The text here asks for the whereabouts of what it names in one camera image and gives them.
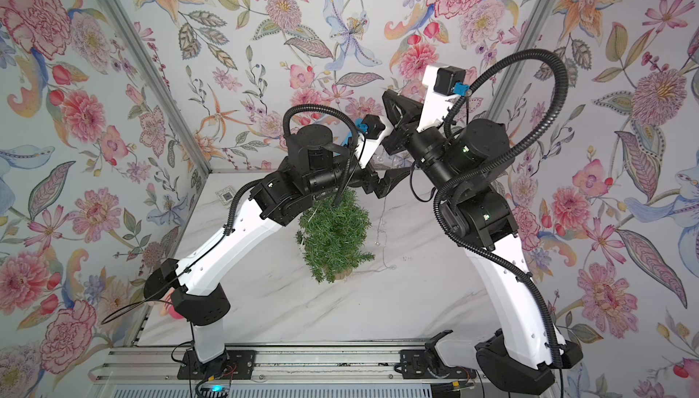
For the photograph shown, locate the clear string light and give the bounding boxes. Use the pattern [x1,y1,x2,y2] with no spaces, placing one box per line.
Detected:
[334,181,420,283]

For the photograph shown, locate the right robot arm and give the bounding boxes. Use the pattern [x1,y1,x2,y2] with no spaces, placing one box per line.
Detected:
[382,49,583,395]

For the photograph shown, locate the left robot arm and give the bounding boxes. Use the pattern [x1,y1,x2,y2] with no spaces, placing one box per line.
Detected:
[144,104,406,365]

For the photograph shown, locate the small green christmas tree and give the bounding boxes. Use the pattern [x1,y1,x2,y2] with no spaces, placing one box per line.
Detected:
[296,190,375,283]

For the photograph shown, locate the wooden tree base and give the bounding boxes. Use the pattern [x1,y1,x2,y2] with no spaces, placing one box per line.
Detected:
[334,268,353,281]

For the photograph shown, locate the white battery box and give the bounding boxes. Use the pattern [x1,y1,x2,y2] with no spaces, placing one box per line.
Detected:
[216,186,237,207]

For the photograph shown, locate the pink black toy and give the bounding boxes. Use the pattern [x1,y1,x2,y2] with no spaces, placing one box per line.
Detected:
[159,289,183,320]

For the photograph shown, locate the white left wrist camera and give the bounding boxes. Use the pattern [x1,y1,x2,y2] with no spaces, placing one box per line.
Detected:
[355,114,393,169]

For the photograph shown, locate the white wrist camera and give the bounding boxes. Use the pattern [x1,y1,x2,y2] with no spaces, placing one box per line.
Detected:
[417,63,469,132]
[355,114,393,169]

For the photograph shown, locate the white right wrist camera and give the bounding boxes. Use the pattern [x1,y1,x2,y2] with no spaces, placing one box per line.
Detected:
[417,63,469,132]

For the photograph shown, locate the aluminium corner frame post right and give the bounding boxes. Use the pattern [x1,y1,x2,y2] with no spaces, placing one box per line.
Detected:
[486,0,556,120]

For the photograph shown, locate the aluminium corner frame post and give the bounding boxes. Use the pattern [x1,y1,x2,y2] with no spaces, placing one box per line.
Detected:
[486,0,556,120]
[98,0,212,178]

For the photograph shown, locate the aluminium corner frame post left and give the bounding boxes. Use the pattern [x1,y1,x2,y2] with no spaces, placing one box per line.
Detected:
[98,0,212,178]

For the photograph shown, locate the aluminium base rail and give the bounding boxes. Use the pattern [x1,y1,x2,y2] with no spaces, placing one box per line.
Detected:
[89,340,493,398]

